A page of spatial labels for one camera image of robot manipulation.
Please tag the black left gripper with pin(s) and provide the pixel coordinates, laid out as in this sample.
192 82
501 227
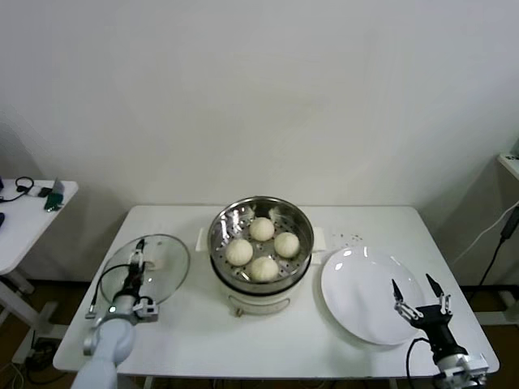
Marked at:
133 281

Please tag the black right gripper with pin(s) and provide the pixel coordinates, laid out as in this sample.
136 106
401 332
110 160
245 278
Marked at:
436 330

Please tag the glass pot lid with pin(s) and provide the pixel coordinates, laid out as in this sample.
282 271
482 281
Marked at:
170 263

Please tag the white steamed baozi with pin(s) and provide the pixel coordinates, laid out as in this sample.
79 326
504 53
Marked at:
261 229
239 251
264 268
287 244

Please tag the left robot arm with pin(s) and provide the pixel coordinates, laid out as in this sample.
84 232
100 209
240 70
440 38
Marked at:
111 344

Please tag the steel steamer basket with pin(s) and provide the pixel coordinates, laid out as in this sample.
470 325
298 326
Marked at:
259 206

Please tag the white round plate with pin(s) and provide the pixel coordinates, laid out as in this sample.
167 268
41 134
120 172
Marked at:
357 283

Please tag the scattered brown crumbs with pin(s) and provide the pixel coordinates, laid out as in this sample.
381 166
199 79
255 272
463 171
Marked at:
353 237

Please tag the white side table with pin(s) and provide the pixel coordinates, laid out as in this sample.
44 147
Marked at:
24 231

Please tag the white electric pot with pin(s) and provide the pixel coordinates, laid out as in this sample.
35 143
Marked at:
259 304

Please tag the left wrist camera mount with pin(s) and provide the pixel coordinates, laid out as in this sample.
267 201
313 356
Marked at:
147 311

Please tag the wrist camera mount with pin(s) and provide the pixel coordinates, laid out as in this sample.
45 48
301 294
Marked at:
147 311
476 364

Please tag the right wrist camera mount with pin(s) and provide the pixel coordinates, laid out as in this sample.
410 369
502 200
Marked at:
476 364

